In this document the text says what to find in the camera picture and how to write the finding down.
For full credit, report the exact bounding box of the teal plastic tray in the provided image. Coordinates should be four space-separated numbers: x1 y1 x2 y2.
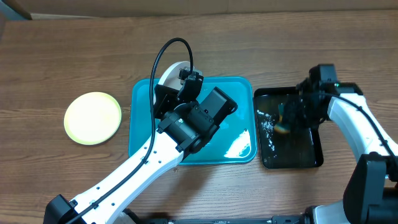
128 77 257 165

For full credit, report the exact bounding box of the yellow plate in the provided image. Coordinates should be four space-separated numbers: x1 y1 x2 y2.
63 91 122 146

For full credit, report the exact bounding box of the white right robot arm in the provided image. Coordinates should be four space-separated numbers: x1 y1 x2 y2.
274 93 397 223

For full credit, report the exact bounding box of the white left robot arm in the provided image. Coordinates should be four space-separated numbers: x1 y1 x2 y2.
44 70 236 223

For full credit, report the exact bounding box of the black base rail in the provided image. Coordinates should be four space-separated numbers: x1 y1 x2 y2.
123 208 313 224

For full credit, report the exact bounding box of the green yellow sponge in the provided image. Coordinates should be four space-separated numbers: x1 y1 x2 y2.
274 104 290 134

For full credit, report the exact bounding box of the white plate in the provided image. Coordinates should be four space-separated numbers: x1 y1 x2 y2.
153 61 203 106

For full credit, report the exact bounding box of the black plastic tray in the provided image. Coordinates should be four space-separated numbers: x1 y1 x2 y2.
254 87 324 169

